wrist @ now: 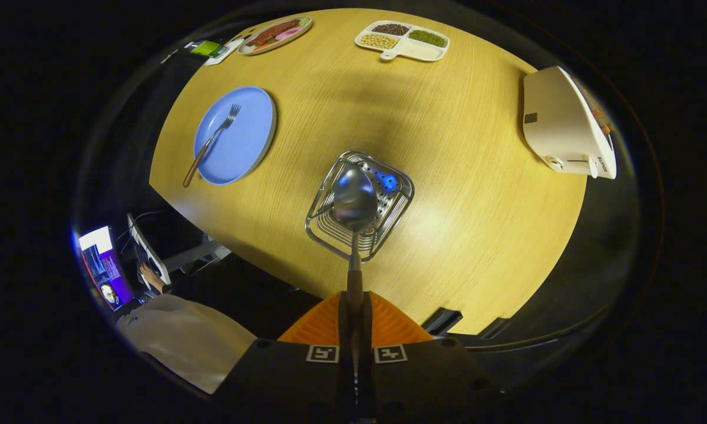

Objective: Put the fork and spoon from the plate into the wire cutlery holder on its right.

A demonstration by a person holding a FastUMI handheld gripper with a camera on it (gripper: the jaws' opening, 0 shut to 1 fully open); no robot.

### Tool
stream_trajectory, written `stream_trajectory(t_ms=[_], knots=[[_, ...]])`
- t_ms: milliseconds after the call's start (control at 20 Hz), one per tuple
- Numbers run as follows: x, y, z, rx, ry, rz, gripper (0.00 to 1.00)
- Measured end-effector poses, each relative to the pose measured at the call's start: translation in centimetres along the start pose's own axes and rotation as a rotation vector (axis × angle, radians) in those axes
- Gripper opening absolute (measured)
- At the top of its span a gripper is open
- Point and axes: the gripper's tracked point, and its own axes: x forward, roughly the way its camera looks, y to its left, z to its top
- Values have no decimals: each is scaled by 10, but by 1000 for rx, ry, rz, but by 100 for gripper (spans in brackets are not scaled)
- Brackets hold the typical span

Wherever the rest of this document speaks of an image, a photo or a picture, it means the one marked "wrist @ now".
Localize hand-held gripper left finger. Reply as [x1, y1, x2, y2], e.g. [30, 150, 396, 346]
[212, 291, 354, 424]

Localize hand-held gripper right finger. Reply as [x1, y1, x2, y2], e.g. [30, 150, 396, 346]
[358, 290, 501, 424]

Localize metal spoon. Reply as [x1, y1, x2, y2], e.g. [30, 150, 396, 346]
[332, 166, 379, 354]

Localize metal fork with wooden handle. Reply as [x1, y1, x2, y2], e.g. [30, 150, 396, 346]
[183, 104, 242, 188]

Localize grey metal stand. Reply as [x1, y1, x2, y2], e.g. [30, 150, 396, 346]
[164, 236, 232, 276]

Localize blue round plate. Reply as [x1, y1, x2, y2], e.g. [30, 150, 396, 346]
[193, 86, 277, 186]

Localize computer monitor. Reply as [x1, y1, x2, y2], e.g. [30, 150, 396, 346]
[78, 226, 135, 312]

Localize white toaster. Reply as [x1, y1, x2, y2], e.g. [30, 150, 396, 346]
[522, 65, 617, 180]

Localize white divided dish with beans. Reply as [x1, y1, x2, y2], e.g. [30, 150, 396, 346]
[354, 21, 450, 62]

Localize white square coaster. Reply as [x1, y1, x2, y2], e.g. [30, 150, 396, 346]
[205, 38, 245, 67]

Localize white plate with meat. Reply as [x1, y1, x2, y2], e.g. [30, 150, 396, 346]
[237, 16, 313, 56]

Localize green drink bottle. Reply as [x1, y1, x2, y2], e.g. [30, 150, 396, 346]
[184, 39, 227, 58]

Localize brown toast slice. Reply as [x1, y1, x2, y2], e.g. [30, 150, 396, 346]
[586, 97, 615, 135]

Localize metal wire basket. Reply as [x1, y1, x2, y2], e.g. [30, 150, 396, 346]
[304, 151, 415, 262]

